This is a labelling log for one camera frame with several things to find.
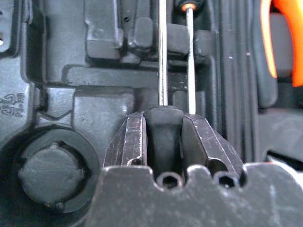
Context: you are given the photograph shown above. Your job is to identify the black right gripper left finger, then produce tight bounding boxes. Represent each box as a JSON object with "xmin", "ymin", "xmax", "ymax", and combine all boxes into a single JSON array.
[{"xmin": 103, "ymin": 111, "xmax": 149, "ymax": 169}]

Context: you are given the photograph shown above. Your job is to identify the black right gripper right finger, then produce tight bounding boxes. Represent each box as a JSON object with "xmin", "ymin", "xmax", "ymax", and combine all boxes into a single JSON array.
[{"xmin": 181, "ymin": 113, "xmax": 246, "ymax": 177}]

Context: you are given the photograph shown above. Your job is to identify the black plastic tool case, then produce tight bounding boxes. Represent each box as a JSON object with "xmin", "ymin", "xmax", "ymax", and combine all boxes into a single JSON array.
[{"xmin": 0, "ymin": 0, "xmax": 303, "ymax": 227}]

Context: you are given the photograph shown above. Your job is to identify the orange black handled screwdriver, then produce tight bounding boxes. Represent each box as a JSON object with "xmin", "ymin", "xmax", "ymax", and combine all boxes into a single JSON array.
[{"xmin": 175, "ymin": 0, "xmax": 202, "ymax": 115}]

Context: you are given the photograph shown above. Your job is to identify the orange handled pliers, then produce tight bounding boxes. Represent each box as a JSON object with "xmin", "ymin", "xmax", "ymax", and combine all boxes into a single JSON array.
[{"xmin": 259, "ymin": 0, "xmax": 303, "ymax": 87}]

